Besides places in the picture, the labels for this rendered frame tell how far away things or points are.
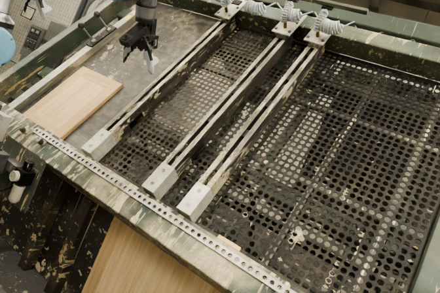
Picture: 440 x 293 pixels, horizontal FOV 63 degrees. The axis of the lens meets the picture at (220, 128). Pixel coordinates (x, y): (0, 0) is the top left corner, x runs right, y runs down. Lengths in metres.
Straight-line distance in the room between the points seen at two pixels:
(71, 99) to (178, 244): 1.00
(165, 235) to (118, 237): 0.47
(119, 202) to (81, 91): 0.75
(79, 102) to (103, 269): 0.80
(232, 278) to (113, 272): 0.71
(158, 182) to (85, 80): 0.85
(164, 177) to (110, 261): 0.54
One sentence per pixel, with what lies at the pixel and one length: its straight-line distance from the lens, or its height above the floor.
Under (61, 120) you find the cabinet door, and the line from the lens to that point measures 1.86.
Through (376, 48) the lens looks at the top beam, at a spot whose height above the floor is 1.85.
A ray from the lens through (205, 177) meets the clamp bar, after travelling 1.33.
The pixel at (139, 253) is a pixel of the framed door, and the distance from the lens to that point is 1.65.
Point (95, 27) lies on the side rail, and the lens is 2.49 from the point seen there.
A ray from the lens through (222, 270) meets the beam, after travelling 1.20.
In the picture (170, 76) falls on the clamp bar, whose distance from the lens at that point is 1.75.
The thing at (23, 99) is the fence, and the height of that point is 0.96.
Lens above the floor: 1.27
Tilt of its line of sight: 2 degrees down
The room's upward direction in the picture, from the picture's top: 24 degrees clockwise
